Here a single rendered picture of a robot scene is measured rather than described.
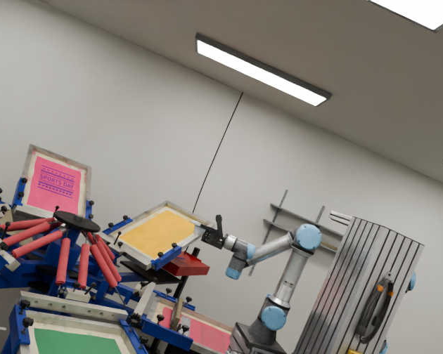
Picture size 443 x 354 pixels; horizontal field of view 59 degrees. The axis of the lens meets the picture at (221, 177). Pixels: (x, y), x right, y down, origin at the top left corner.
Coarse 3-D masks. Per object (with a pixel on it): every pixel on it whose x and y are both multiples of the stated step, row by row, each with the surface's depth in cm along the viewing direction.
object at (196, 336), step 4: (164, 320) 255; (168, 320) 258; (160, 324) 246; (164, 324) 248; (168, 324) 251; (192, 332) 255; (196, 332) 258; (192, 336) 249; (196, 336) 252; (196, 340) 246; (204, 344) 245; (212, 348) 244; (220, 352) 244
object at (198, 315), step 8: (152, 304) 263; (168, 304) 284; (152, 312) 250; (184, 312) 285; (192, 312) 285; (208, 320) 286; (216, 320) 286; (224, 328) 286; (232, 328) 286; (192, 344) 231; (200, 344) 234; (200, 352) 231; (208, 352) 231; (216, 352) 233
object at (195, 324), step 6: (162, 312) 268; (168, 312) 272; (168, 318) 261; (180, 318) 270; (192, 318) 280; (192, 324) 268; (198, 324) 273; (204, 324) 278; (198, 330) 263; (216, 330) 277; (228, 336) 275
